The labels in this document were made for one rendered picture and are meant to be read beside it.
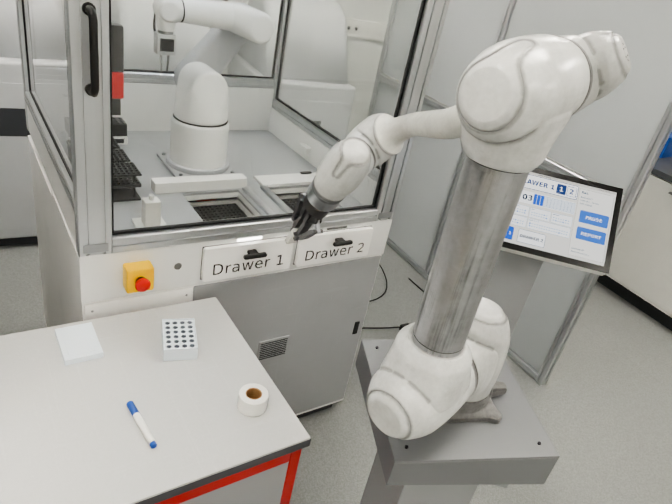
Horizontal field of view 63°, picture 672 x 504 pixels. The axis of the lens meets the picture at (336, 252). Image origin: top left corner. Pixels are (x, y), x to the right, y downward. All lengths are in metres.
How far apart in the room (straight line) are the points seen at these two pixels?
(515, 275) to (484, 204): 1.27
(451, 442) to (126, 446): 0.69
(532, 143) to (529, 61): 0.11
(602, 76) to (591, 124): 1.80
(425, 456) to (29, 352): 0.96
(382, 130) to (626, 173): 1.50
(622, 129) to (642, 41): 0.35
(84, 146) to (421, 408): 0.94
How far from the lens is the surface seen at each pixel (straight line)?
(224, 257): 1.63
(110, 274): 1.56
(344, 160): 1.24
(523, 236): 1.97
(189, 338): 1.48
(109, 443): 1.29
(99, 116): 1.37
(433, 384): 1.04
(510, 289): 2.15
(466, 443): 1.31
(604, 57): 0.94
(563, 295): 2.87
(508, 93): 0.76
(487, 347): 1.20
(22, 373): 1.47
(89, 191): 1.43
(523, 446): 1.36
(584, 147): 2.75
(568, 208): 2.05
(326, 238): 1.78
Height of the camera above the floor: 1.74
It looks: 29 degrees down
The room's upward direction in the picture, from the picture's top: 12 degrees clockwise
